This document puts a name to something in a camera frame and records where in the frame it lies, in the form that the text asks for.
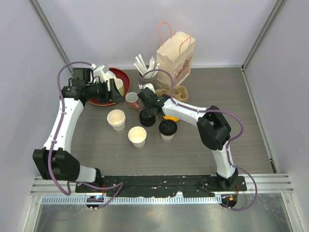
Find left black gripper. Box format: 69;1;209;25
86;79;124;104

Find stack of black lids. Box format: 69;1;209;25
139;109;156;127

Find stack of white paper cups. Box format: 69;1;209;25
107;109;126;133

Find white paper cup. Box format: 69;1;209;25
128;126;147;148
160;132;175;142

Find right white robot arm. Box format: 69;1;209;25
138;85;239;191

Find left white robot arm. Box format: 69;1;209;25
32;79;124;193

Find paper takeout bag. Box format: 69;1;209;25
156;30;196;89

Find green cup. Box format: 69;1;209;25
114;78;125;96

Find pink mug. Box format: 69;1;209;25
126;92;140;110

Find orange bowl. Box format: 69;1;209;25
163;116;180;122

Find white paper plate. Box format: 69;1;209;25
105;70;116;80

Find red round tray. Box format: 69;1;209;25
88;68;131;107

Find grey straw holder cup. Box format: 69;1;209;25
138;71;157;86

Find cardboard cup carrier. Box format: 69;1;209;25
155;86;189;102

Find wrapped white straws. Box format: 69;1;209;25
134;54;160;76

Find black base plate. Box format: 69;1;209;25
75;174;248;198

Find aluminium front rail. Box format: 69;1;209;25
41;193;222;205

